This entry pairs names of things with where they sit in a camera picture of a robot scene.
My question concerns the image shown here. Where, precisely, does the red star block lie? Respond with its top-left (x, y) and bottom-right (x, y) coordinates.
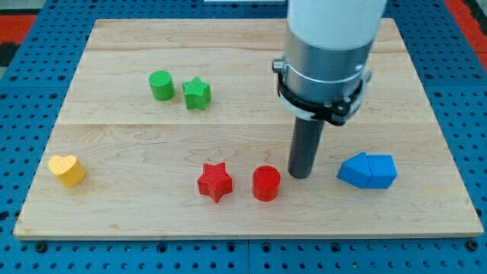
top-left (197, 162), bottom-right (233, 203)

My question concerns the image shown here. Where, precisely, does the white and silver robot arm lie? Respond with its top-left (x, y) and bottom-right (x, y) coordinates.
top-left (272, 0), bottom-right (387, 126)

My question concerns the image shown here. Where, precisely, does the green star block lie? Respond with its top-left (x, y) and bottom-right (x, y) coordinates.
top-left (182, 77), bottom-right (212, 110)

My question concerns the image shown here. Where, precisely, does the yellow heart block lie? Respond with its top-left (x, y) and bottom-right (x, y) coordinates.
top-left (48, 155), bottom-right (87, 187)

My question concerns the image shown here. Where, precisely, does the red cylinder block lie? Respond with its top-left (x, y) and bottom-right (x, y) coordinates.
top-left (252, 165), bottom-right (281, 202)

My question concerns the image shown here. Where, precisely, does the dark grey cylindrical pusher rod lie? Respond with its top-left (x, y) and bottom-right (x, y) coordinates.
top-left (288, 117), bottom-right (324, 179)

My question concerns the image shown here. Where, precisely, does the light wooden board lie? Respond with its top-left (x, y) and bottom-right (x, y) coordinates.
top-left (14, 18), bottom-right (484, 241)

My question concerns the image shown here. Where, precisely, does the green cylinder block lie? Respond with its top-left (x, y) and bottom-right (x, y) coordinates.
top-left (148, 70), bottom-right (175, 101)

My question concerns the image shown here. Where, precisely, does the blue pentagon block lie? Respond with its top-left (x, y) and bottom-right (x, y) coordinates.
top-left (337, 152), bottom-right (371, 189)

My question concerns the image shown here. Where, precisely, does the blue cube block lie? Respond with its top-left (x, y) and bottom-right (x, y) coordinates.
top-left (367, 155), bottom-right (397, 189)

